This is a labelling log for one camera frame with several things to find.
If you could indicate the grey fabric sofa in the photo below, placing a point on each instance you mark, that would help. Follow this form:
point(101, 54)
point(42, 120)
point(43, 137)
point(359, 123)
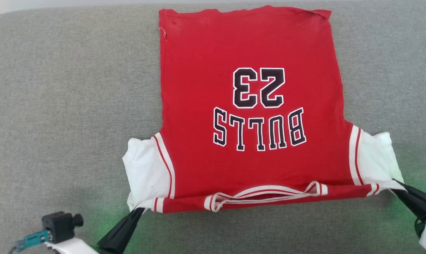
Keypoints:
point(57, 106)

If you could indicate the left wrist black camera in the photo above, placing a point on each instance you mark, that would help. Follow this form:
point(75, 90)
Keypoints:
point(59, 225)

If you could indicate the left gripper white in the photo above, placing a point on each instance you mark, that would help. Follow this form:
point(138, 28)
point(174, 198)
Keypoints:
point(71, 247)

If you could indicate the red Bulls 23 jersey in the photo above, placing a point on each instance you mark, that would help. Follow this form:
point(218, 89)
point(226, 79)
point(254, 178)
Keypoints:
point(251, 169)

